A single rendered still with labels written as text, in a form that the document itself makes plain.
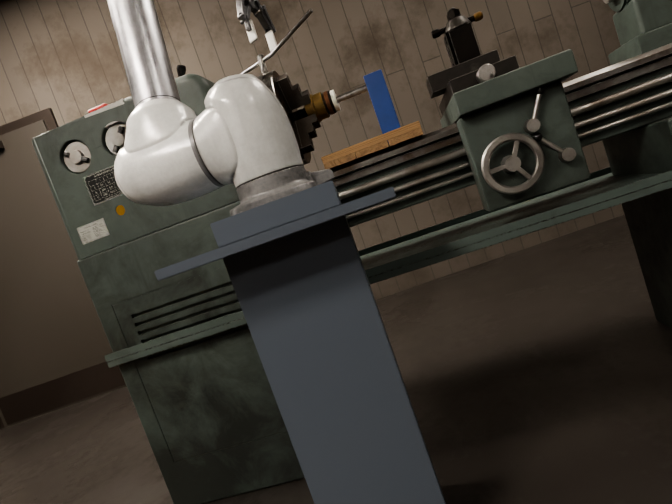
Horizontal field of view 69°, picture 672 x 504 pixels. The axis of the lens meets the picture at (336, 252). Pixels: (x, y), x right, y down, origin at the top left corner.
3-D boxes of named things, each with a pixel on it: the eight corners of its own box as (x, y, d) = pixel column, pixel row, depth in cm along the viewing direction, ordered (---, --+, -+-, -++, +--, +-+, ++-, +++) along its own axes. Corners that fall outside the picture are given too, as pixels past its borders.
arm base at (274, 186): (335, 179, 95) (325, 152, 95) (229, 217, 96) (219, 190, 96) (337, 184, 113) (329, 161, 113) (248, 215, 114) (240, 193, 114)
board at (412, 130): (325, 170, 144) (320, 157, 143) (341, 173, 179) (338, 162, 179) (423, 133, 138) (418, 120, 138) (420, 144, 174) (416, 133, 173)
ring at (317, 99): (299, 95, 155) (326, 84, 153) (305, 100, 164) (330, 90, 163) (309, 123, 156) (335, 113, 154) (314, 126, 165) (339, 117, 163)
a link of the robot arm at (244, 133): (295, 162, 95) (256, 53, 93) (213, 194, 98) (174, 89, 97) (312, 165, 111) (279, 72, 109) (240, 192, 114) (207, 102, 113)
